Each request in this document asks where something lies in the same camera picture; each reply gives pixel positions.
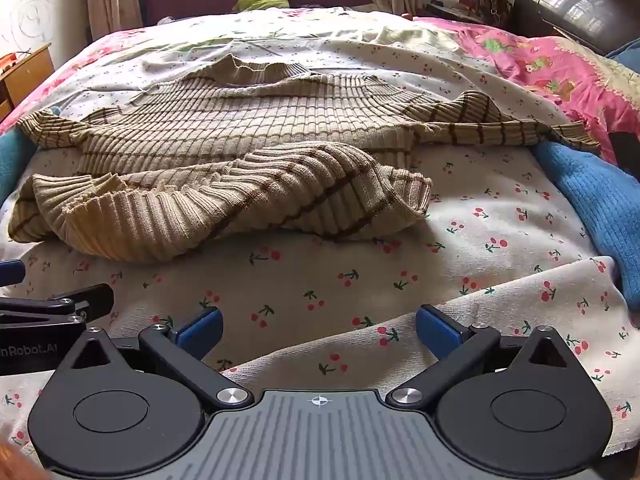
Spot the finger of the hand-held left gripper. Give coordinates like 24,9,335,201
0,259,26,286
0,284,115,322

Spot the brown handbag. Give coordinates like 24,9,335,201
475,0,513,23

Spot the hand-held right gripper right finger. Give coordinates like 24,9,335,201
387,305,574,407

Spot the pink cartoon printed blanket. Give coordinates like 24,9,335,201
50,7,640,166

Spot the cherry print bed sheet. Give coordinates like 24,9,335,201
0,15,640,461

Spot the blue pillow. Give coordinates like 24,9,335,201
605,37,640,68

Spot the blue knitted cloth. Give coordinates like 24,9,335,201
535,140,640,311

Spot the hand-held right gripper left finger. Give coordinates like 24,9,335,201
69,305,255,409

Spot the teal cloth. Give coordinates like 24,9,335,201
0,130,36,201

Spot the wooden desk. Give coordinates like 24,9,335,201
0,42,56,121

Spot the beige striped ribbed sweater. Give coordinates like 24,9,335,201
7,52,601,263

